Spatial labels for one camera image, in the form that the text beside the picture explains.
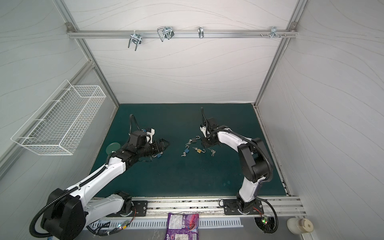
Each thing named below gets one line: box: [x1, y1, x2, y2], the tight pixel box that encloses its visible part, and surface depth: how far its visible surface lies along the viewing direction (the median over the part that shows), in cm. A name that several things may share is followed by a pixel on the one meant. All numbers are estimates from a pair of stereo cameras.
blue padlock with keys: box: [181, 145, 190, 157], surface depth 95 cm
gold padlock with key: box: [192, 147, 206, 154], surface depth 97 cm
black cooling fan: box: [254, 216, 275, 232], surface depth 73 cm
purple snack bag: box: [164, 212, 200, 240], surface depth 69 cm
